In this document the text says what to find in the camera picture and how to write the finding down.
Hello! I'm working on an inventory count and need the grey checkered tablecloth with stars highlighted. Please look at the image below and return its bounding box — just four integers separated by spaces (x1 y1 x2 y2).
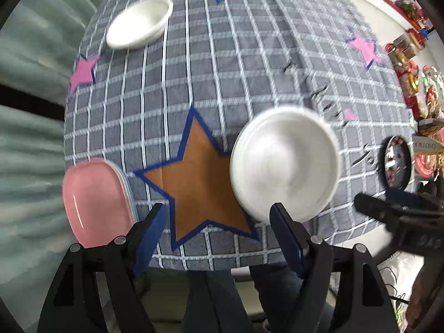
63 0 417 272

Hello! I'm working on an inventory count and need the white deep bowl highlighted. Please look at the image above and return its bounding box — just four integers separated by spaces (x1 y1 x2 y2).
229 105 342 223

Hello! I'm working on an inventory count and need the white shallow plate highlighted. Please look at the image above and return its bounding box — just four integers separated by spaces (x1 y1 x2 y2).
105 0 173 50

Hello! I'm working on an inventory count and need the round black lidded container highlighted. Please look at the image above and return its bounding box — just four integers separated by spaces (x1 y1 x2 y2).
378 135 412 190

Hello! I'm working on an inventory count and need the pink oval plastic plate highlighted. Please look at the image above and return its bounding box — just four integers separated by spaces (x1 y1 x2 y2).
62 159 138 248

